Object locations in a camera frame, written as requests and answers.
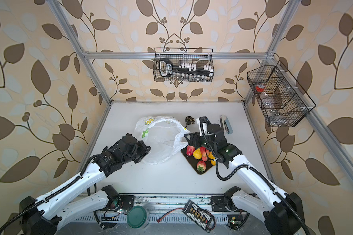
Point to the clear bottle red cap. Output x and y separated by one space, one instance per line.
266 99

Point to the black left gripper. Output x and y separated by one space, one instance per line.
145 150

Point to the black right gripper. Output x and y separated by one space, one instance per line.
194 135

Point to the black wire basket back wall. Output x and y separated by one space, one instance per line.
200 56

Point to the translucent white plastic bag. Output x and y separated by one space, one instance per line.
165 136

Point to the red yellow fake peach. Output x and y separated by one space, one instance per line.
201 166

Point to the black socket set holder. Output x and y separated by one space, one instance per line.
184 70

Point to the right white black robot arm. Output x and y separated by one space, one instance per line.
282 213

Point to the yellow fake lemon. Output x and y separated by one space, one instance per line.
197 154

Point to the red fake fruit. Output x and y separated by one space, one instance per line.
190 150

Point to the black square tray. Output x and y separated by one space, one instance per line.
193 162

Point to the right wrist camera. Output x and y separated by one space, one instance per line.
203 122

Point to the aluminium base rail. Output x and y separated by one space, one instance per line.
166 208

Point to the green round lid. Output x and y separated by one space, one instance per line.
137 217

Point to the black charger board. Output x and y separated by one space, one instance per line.
199 216

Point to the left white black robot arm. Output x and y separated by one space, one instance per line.
48 213

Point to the black wire basket right wall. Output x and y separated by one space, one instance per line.
291 99

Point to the grey blue stapler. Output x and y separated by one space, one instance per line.
225 124

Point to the black wire basket wall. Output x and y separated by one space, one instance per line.
200 56
291 99

